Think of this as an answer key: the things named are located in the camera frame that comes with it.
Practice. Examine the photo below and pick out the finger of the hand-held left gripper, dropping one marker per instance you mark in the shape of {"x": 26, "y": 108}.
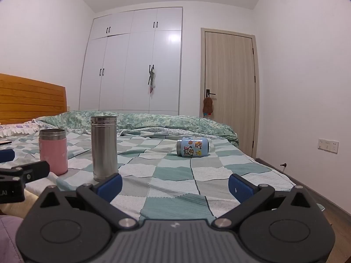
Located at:
{"x": 34, "y": 169}
{"x": 6, "y": 155}

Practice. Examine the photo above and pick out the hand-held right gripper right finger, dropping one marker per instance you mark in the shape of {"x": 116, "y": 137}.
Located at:
{"x": 241, "y": 187}

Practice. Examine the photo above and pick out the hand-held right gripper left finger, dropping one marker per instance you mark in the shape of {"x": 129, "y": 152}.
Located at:
{"x": 111, "y": 186}

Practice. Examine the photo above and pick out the blue cartoon print cup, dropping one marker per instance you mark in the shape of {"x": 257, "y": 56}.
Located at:
{"x": 193, "y": 148}

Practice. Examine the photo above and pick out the pink cup with steel rim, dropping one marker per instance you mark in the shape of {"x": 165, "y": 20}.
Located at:
{"x": 53, "y": 153}

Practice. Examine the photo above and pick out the tall stainless steel cup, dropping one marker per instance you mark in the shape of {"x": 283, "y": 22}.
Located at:
{"x": 104, "y": 149}

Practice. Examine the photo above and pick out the floral frilled pillow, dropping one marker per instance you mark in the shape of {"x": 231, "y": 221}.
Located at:
{"x": 22, "y": 128}

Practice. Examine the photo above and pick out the purple cloth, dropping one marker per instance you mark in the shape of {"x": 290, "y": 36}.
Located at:
{"x": 9, "y": 238}

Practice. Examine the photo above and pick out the wooden headboard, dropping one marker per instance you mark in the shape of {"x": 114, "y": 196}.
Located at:
{"x": 30, "y": 101}

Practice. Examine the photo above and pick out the green white checkered blanket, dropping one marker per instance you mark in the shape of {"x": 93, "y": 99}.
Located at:
{"x": 175, "y": 180}

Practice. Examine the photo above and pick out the green floral quilt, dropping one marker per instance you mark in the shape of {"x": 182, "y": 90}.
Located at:
{"x": 164, "y": 122}

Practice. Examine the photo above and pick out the brown hanging pouch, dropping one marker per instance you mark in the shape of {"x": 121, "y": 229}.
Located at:
{"x": 207, "y": 106}

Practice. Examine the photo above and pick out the light wooden door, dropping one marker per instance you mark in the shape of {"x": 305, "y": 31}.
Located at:
{"x": 230, "y": 87}

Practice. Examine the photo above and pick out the white wardrobe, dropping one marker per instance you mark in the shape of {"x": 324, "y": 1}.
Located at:
{"x": 123, "y": 68}

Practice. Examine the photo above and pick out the white wall socket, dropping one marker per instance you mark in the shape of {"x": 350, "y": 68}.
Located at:
{"x": 328, "y": 145}

